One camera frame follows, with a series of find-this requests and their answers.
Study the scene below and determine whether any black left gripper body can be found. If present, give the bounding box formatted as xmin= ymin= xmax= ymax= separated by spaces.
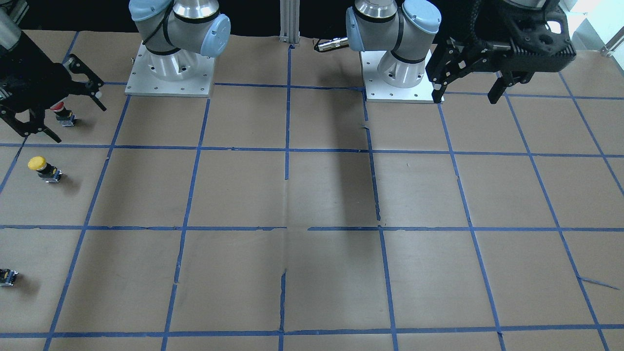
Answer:
xmin=454 ymin=0 xmax=514 ymax=74

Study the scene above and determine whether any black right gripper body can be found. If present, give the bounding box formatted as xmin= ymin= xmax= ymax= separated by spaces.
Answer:
xmin=1 ymin=32 xmax=71 ymax=114

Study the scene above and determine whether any yellow push button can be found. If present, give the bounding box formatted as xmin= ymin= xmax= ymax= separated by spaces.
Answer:
xmin=27 ymin=156 xmax=63 ymax=183

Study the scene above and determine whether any red push button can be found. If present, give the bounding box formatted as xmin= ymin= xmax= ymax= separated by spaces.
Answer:
xmin=49 ymin=100 xmax=76 ymax=127

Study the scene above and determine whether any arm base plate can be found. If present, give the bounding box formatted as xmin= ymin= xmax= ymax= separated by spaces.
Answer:
xmin=360 ymin=50 xmax=434 ymax=104
xmin=125 ymin=44 xmax=215 ymax=98

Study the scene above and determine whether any silver cable connector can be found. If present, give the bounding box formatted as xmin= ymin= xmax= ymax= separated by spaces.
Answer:
xmin=313 ymin=37 xmax=350 ymax=53

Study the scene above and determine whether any small black switch block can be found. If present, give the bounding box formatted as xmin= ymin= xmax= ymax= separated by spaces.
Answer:
xmin=0 ymin=269 xmax=19 ymax=287

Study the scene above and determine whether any aluminium frame post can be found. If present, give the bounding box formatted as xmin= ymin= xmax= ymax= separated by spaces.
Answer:
xmin=279 ymin=0 xmax=300 ymax=46

